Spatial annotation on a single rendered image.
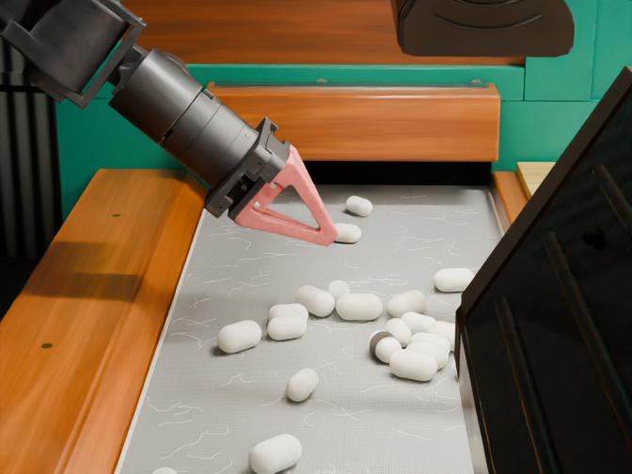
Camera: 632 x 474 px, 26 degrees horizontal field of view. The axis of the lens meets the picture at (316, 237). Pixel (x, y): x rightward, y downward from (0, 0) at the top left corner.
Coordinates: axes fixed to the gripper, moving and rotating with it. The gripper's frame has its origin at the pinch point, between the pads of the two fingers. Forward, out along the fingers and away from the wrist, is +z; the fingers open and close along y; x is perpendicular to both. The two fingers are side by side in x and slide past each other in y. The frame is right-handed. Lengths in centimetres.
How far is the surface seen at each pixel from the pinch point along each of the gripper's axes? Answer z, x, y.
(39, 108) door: -31, 77, 222
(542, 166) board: 19.1, -11.4, 35.0
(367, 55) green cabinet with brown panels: -1.8, -7.9, 38.9
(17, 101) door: -36, 80, 223
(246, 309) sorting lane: 0.1, 10.3, 3.7
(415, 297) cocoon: 9.6, -0.1, 2.2
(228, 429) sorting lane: 0.5, 10.3, -18.3
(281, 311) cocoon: 1.5, 7.1, -0.6
